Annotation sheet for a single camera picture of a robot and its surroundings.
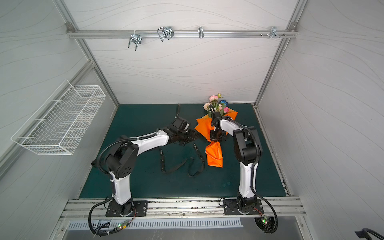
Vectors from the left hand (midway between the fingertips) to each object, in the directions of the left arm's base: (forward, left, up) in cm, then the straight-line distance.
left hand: (199, 136), depth 91 cm
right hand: (+5, -13, -8) cm, 16 cm away
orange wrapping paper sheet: (-7, -9, -5) cm, 13 cm away
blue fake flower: (+37, -19, -5) cm, 42 cm away
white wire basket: (-11, +66, +23) cm, 70 cm away
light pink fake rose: (+36, -10, 0) cm, 37 cm away
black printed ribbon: (-16, +14, -9) cm, 23 cm away
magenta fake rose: (+27, -20, -4) cm, 34 cm away
